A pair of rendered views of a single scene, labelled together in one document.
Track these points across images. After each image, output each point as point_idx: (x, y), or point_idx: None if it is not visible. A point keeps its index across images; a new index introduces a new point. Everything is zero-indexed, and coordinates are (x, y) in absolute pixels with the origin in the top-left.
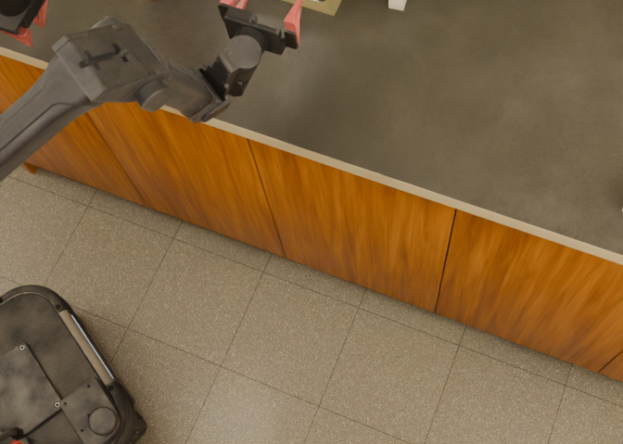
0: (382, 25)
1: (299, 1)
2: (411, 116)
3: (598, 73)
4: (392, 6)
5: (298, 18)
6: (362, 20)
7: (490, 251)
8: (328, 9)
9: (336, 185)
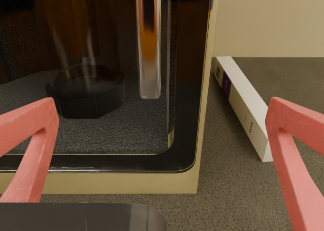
0: (274, 186)
1: (297, 104)
2: None
3: None
4: (269, 158)
5: (309, 181)
6: (241, 188)
7: None
8: (188, 185)
9: None
